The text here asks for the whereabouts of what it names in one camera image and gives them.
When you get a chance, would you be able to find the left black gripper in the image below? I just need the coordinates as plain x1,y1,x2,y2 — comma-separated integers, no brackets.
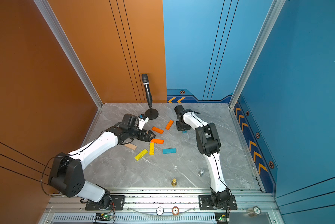
128,128,157,142

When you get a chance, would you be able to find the orange block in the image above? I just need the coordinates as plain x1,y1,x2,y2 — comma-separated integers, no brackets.
151,139,164,144
152,127,164,134
166,120,174,130

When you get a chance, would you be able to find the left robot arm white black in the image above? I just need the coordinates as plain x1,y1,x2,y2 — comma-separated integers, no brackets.
47,127,156,210

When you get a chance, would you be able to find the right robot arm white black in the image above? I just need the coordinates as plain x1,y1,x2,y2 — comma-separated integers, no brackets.
175,105,232,209

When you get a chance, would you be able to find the yellow block upright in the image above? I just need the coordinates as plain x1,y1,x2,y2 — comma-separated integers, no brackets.
149,142,155,155

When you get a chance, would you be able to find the tan block lower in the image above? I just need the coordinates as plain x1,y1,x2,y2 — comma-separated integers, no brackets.
124,143,137,150

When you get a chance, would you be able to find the yellow block diagonal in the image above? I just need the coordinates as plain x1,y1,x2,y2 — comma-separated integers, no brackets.
135,149,148,161

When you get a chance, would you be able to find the black microphone on stand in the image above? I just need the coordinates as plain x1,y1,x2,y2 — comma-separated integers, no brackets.
141,74,159,120

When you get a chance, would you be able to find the silver cylinder weight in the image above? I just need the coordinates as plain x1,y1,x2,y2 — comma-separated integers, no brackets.
198,169,204,177

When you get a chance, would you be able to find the brass cylinder weight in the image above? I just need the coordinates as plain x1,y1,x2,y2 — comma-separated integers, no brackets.
171,178,177,187

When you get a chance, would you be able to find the white round disc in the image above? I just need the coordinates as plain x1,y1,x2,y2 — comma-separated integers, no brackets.
156,206,164,216

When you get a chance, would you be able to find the copper round disc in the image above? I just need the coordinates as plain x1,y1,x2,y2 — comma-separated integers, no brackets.
172,206,180,216

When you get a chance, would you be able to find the left green circuit board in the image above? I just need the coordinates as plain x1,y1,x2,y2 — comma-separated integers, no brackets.
94,213,115,223

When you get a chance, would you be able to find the green circuit board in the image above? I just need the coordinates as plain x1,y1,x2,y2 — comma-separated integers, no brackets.
215,213,230,224
94,213,115,223

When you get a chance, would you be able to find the right green circuit board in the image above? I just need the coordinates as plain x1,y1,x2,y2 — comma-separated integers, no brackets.
215,213,230,224

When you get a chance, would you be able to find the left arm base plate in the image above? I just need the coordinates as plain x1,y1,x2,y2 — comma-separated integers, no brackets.
85,195,125,211

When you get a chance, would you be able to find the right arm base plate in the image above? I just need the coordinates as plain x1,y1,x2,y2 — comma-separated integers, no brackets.
198,195,238,211

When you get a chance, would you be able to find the aluminium front rail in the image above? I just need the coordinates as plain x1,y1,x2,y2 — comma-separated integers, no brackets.
44,188,279,213

